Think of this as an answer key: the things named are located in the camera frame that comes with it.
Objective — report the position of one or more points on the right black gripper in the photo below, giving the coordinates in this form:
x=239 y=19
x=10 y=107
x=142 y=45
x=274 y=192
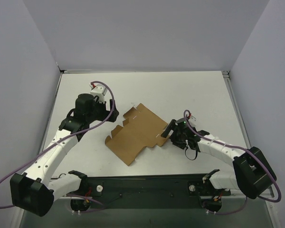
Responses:
x=175 y=133

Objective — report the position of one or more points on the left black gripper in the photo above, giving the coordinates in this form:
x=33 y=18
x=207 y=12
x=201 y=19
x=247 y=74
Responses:
x=108 y=111

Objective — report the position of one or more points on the brown cardboard paper box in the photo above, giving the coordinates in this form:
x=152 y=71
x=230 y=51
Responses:
x=141 y=128

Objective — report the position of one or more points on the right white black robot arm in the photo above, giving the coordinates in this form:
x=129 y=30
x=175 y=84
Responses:
x=208 y=144

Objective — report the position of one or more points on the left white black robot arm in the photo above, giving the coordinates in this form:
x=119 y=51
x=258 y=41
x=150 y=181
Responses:
x=33 y=190

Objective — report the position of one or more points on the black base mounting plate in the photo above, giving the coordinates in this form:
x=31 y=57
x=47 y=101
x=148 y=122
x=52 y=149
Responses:
x=178 y=191

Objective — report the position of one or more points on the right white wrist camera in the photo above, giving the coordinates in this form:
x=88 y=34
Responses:
x=191 y=120

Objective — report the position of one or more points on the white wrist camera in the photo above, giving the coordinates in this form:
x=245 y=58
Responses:
x=98 y=90
x=191 y=120

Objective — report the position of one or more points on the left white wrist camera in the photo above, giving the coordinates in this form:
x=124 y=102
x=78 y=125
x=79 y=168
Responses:
x=98 y=90

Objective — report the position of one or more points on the aluminium table frame rail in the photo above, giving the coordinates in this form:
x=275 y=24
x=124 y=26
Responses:
x=240 y=114

